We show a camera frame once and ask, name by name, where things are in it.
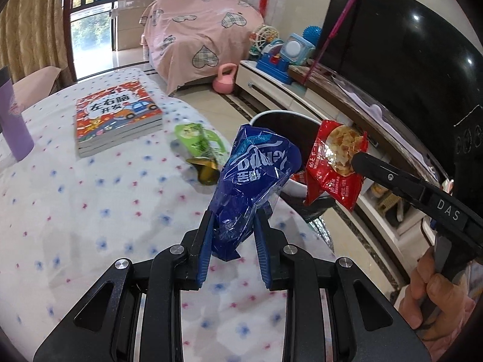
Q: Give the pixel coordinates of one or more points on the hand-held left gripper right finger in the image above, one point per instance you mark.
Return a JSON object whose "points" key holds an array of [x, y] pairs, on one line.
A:
{"points": [[262, 256]]}

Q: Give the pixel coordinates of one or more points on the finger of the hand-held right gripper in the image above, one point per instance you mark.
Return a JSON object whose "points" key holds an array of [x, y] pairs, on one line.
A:
{"points": [[392, 179]]}

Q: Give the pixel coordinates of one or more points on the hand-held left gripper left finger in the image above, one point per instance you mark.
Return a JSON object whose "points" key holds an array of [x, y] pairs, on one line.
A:
{"points": [[205, 249]]}

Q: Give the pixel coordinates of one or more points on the red chips packet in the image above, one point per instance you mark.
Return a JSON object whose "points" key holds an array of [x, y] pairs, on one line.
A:
{"points": [[324, 169]]}

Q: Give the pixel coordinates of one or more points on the blue snack packet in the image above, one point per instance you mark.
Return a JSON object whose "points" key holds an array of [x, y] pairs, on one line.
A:
{"points": [[249, 173]]}

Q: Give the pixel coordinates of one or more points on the white bin with black bag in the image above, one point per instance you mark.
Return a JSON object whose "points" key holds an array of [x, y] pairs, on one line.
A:
{"points": [[286, 128]]}

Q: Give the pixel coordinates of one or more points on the person's right hand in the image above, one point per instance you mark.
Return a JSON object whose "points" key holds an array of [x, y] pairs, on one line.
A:
{"points": [[437, 290]]}

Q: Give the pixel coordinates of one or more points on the wicker basket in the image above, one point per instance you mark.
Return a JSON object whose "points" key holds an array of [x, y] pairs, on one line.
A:
{"points": [[386, 201]]}

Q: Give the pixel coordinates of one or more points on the silver foil mat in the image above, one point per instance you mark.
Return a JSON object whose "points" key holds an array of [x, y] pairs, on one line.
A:
{"points": [[322, 230]]}

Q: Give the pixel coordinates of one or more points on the green snack packet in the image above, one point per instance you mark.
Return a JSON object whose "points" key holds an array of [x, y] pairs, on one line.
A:
{"points": [[196, 139]]}

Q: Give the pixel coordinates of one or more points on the black television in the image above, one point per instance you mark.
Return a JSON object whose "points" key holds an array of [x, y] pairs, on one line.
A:
{"points": [[396, 45]]}

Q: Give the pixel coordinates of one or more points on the white dotted blanket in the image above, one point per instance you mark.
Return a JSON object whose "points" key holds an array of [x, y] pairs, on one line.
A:
{"points": [[75, 215]]}

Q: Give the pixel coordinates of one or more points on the white television cabinet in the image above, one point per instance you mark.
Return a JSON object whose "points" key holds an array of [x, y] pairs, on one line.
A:
{"points": [[279, 90]]}

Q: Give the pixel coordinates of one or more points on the pink stick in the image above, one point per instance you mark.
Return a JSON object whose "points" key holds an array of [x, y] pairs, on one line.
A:
{"points": [[332, 31]]}

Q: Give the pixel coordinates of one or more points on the light blue toy box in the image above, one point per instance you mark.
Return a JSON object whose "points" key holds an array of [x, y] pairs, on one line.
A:
{"points": [[298, 49]]}

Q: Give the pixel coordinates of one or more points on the blue toy machine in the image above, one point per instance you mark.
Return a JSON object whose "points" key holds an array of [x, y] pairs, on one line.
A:
{"points": [[271, 69]]}

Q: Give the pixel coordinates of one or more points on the pink kettlebell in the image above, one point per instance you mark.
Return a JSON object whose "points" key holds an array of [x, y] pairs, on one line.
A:
{"points": [[224, 85]]}

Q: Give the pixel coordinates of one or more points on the blue spiky ball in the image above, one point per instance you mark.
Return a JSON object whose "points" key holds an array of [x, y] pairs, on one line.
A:
{"points": [[313, 34]]}

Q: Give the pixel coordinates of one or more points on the colourful children's book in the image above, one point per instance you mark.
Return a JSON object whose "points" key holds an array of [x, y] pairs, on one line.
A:
{"points": [[113, 109]]}

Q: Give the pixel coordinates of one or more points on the ferris wheel toy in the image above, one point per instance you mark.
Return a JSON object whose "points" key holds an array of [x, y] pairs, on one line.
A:
{"points": [[264, 37]]}

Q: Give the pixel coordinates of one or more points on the pink heart print cover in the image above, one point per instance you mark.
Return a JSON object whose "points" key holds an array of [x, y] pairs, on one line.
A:
{"points": [[196, 26]]}

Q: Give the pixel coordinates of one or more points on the purple cup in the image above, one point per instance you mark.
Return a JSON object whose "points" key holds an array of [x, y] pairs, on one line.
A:
{"points": [[15, 120]]}

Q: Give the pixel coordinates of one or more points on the pink sofa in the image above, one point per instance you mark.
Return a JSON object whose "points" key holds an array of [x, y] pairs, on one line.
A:
{"points": [[37, 81]]}

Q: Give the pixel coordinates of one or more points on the wooden framed glass door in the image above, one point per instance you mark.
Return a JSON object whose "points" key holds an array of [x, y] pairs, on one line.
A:
{"points": [[90, 26]]}

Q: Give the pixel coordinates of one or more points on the gold patterned curtain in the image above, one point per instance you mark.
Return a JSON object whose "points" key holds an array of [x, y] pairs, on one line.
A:
{"points": [[30, 19]]}

